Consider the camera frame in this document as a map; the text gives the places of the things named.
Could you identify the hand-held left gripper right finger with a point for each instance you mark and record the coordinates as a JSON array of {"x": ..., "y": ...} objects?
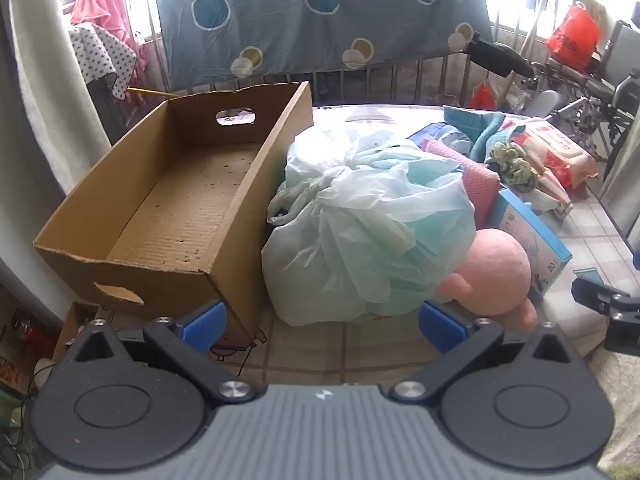
[{"x": 441, "y": 327}]

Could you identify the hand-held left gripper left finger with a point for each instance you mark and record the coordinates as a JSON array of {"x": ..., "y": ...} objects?
[{"x": 202, "y": 324}]

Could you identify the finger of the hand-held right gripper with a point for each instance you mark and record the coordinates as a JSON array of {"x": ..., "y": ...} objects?
[{"x": 617, "y": 310}]

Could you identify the pink plush toy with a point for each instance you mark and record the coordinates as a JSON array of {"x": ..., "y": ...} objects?
[{"x": 495, "y": 265}]

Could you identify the brown cardboard box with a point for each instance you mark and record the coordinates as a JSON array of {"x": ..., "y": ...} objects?
[{"x": 200, "y": 220}]

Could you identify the blue paper box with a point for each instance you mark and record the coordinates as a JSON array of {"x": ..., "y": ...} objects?
[{"x": 530, "y": 235}]

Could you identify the white plastic bag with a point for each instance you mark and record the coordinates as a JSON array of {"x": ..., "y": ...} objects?
[{"x": 350, "y": 220}]

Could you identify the pink cloth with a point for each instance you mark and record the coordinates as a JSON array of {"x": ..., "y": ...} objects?
[{"x": 480, "y": 180}]

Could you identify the teal towel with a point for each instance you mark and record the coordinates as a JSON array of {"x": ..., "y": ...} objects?
[{"x": 480, "y": 125}]

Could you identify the blue white soft packet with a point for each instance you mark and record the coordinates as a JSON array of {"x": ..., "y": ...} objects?
[{"x": 440, "y": 135}]

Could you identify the checked printed bed sheet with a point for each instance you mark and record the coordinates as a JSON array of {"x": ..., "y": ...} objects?
[{"x": 600, "y": 230}]

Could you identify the white curtain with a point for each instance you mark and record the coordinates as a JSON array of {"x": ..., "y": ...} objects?
[
  {"x": 622, "y": 185},
  {"x": 45, "y": 85}
]

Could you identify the small white tissue packet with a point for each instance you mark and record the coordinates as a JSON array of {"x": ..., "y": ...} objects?
[{"x": 552, "y": 195}]

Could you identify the orange white tissue packet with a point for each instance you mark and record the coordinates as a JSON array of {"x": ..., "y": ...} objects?
[{"x": 560, "y": 152}]

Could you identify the green fluffy scrunchie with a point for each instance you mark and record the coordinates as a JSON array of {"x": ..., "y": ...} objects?
[{"x": 515, "y": 165}]

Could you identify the white plastic container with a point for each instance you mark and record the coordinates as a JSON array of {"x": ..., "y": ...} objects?
[{"x": 545, "y": 104}]

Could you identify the small red bag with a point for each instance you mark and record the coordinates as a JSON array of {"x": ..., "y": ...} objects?
[{"x": 481, "y": 96}]

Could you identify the yellow stick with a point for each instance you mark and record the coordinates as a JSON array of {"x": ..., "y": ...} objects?
[{"x": 155, "y": 93}]

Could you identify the metal railing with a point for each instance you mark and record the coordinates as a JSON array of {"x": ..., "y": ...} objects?
[{"x": 400, "y": 80}]

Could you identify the black padded seat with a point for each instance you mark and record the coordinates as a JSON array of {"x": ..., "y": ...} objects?
[{"x": 495, "y": 55}]

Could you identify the orange plastic bag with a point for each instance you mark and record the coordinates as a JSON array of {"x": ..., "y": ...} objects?
[{"x": 572, "y": 35}]

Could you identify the white dotted cloth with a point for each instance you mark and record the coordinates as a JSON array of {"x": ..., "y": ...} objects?
[{"x": 100, "y": 55}]

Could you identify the grey quilt with blue circles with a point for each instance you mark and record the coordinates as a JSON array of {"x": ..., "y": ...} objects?
[{"x": 300, "y": 35}]

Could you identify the pink garment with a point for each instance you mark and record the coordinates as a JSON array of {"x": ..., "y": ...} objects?
[{"x": 100, "y": 5}]

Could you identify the metal frame equipment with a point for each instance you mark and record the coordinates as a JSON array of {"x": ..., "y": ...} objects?
[{"x": 600, "y": 90}]

